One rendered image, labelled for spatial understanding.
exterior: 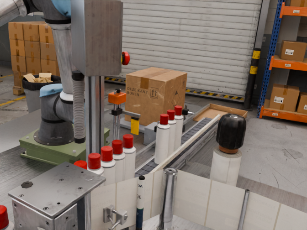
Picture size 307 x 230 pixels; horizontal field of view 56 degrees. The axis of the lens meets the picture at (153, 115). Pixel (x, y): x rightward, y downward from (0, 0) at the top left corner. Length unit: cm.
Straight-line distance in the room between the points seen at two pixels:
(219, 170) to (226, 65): 438
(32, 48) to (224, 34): 308
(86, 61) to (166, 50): 469
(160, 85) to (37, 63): 358
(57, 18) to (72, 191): 61
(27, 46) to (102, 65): 422
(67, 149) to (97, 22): 64
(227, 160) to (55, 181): 51
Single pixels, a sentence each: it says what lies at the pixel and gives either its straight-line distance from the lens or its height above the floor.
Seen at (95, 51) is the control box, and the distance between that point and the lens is 76.
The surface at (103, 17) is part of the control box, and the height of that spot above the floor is 143.
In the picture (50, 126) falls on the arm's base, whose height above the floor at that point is 98.
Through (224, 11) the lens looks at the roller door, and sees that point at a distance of 518.
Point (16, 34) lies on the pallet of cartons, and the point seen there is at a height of 97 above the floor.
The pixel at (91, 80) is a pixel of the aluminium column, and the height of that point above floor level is 124.
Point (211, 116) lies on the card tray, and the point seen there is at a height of 83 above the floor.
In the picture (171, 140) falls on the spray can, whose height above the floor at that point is 97.
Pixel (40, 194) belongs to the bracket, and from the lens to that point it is 56.
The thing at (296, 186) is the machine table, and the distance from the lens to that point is 132.
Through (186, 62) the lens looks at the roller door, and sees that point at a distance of 534.
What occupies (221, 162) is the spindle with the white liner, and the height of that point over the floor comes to 104.
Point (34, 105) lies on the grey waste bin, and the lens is 360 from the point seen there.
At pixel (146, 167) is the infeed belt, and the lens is 115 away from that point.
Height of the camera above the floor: 146
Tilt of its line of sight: 20 degrees down
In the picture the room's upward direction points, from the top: 4 degrees clockwise
